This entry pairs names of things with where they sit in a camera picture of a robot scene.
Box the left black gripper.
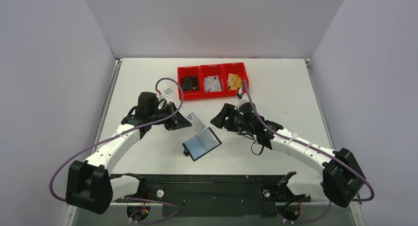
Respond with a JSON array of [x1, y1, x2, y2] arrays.
[[149, 101, 192, 131]]

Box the gold cards in bin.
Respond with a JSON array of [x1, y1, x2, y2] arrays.
[[227, 73, 244, 91]]

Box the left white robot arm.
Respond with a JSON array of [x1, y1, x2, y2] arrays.
[[65, 92, 192, 214]]

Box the black card holders in bin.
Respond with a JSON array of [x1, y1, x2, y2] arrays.
[[180, 75, 200, 92]]

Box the red bin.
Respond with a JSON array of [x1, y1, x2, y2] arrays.
[[221, 62, 249, 97], [177, 66, 201, 101], [200, 64, 224, 99]]

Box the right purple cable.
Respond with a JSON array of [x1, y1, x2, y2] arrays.
[[242, 79, 375, 202]]

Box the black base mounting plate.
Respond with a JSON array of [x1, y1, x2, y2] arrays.
[[116, 174, 311, 222]]

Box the right red bin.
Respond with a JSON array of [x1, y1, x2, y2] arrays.
[[221, 62, 249, 97]]

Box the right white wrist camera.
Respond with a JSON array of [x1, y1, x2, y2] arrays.
[[236, 89, 249, 108]]

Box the middle red bin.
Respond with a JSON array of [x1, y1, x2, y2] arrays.
[[200, 64, 224, 99]]

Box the black leather card holder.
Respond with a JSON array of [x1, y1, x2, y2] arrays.
[[182, 127, 222, 161]]

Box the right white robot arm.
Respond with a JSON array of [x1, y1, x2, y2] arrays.
[[211, 103, 365, 208]]

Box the white cards in bin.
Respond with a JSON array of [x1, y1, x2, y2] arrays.
[[204, 75, 222, 92]]

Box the left red bin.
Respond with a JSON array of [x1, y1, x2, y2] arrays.
[[177, 66, 201, 101]]

